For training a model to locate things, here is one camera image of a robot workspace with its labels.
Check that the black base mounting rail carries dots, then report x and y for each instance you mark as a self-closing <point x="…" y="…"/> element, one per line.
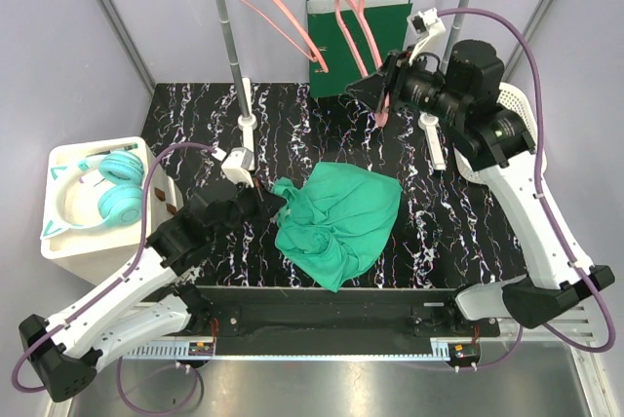
<point x="312" y="323"/>

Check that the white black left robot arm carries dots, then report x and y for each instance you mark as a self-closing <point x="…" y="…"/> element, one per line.
<point x="141" y="302"/>

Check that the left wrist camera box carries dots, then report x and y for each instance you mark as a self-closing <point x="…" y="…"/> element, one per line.
<point x="236" y="165"/>

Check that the white drawer storage box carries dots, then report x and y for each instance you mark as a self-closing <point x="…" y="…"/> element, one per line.
<point x="94" y="255"/>

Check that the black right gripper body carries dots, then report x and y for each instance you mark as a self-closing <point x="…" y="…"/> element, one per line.
<point x="412" y="86"/>

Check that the teal cat ear headphones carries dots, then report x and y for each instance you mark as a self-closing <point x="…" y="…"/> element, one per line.
<point x="100" y="191"/>

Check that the white clothes rack foot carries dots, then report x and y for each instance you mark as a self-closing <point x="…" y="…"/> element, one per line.
<point x="429" y="124"/>

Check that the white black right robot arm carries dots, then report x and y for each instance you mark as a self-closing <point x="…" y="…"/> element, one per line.
<point x="499" y="147"/>

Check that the white perforated plastic basket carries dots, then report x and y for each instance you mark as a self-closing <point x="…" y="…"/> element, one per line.
<point x="514" y="107"/>

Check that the grey clothes rack frame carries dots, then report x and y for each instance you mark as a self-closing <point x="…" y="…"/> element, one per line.
<point x="247" y="121"/>

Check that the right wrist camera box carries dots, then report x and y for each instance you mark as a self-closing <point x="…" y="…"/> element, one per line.
<point x="427" y="27"/>

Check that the green tank top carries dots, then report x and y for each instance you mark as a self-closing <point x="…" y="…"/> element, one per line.
<point x="337" y="224"/>

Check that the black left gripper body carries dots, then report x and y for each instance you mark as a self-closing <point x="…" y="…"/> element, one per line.
<point x="247" y="208"/>

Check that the green ring binder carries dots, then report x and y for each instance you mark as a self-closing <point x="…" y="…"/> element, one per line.
<point x="388" y="24"/>

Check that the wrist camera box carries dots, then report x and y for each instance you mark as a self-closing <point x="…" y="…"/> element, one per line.
<point x="427" y="27"/>
<point x="236" y="165"/>

